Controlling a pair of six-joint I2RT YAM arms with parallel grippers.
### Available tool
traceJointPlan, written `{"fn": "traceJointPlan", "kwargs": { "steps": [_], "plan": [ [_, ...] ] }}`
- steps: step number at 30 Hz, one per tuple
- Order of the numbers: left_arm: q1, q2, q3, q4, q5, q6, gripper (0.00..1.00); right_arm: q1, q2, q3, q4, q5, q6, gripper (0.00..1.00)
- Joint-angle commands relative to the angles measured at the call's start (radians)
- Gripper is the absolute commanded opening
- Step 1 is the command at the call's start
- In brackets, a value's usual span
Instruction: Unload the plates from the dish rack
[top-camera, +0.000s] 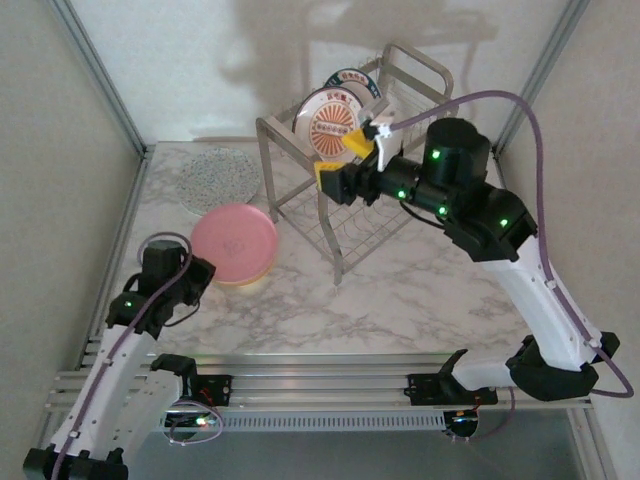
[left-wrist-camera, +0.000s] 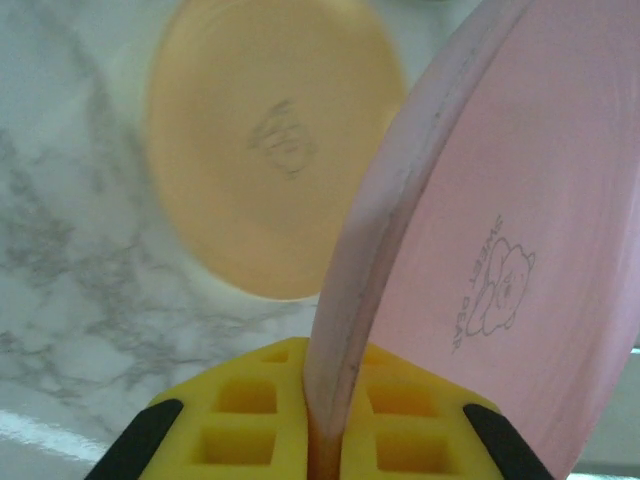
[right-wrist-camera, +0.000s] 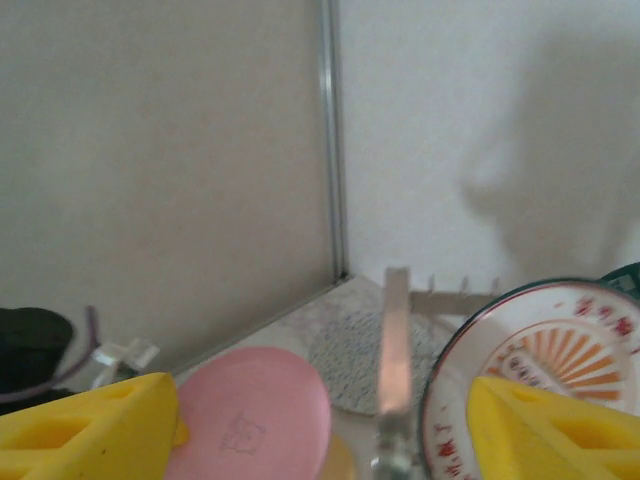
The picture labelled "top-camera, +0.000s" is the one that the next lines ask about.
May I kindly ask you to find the grey slotted cable duct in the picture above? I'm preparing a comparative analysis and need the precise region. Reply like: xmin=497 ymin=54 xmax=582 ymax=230
xmin=159 ymin=412 xmax=448 ymax=433

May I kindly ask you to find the aluminium table edge bar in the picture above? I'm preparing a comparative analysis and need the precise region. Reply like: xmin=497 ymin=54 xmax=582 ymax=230
xmin=84 ymin=149 xmax=154 ymax=361

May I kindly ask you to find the teal rimmed patterned plate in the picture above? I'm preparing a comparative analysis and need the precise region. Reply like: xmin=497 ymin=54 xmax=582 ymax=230
xmin=322 ymin=67 xmax=384 ymax=109

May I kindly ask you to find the blue speckled white plate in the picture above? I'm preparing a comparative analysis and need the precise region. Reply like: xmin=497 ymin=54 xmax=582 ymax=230
xmin=177 ymin=146 xmax=263 ymax=218

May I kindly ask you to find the thin black cable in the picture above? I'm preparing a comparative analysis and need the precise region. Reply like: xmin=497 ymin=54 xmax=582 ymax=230
xmin=167 ymin=298 xmax=202 ymax=327
xmin=399 ymin=202 xmax=449 ymax=229

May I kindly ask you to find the aluminium frame post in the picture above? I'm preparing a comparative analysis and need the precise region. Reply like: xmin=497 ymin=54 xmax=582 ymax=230
xmin=49 ymin=0 xmax=151 ymax=157
xmin=492 ymin=0 xmax=592 ymax=157

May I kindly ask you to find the white orange sunburst plate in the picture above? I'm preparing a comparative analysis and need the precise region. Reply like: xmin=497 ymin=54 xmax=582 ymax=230
xmin=292 ymin=85 xmax=370 ymax=167

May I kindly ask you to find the small circuit board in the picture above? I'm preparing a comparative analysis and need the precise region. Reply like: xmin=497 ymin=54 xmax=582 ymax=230
xmin=442 ymin=408 xmax=482 ymax=440
xmin=163 ymin=410 xmax=222 ymax=442

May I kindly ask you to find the purple cable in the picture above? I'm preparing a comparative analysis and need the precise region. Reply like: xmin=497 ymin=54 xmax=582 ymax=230
xmin=49 ymin=230 xmax=222 ymax=480
xmin=389 ymin=89 xmax=635 ymax=445

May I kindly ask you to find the metal wire dish rack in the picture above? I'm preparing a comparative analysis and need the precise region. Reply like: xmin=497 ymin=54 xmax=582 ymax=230
xmin=255 ymin=42 xmax=461 ymax=287

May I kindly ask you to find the aluminium mounting rail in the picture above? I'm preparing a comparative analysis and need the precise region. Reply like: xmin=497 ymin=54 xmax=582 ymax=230
xmin=45 ymin=352 xmax=595 ymax=414

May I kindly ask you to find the pink plate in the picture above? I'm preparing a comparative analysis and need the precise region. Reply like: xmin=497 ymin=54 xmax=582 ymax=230
xmin=190 ymin=202 xmax=280 ymax=287

